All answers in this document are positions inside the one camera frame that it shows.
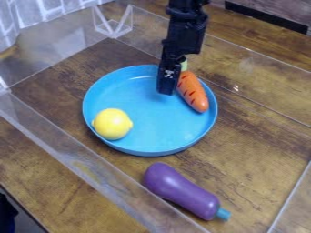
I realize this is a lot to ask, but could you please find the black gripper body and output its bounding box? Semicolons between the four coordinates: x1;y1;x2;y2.
161;12;210;66

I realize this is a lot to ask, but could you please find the black baseboard strip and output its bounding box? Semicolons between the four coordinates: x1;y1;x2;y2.
225;1;309;35

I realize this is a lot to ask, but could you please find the purple toy eggplant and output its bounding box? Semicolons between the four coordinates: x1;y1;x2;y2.
143;162;231;220

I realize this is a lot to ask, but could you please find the blue round plate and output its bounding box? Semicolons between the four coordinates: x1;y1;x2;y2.
83;65;218;157

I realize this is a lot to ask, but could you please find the yellow toy lemon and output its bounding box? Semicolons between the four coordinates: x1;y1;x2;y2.
91;108;134;140

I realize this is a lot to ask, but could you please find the orange toy carrot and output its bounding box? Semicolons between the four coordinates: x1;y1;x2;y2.
178;61;210;113

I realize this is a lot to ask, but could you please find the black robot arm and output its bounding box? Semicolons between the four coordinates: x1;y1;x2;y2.
157;0;210;95

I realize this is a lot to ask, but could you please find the clear acrylic enclosure wall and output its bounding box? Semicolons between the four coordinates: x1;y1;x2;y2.
0;0;311;233

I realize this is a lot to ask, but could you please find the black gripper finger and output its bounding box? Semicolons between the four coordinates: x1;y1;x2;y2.
157;61;182;96

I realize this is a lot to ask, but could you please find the white patterned curtain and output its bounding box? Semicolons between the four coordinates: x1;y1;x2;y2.
0;0;114;53

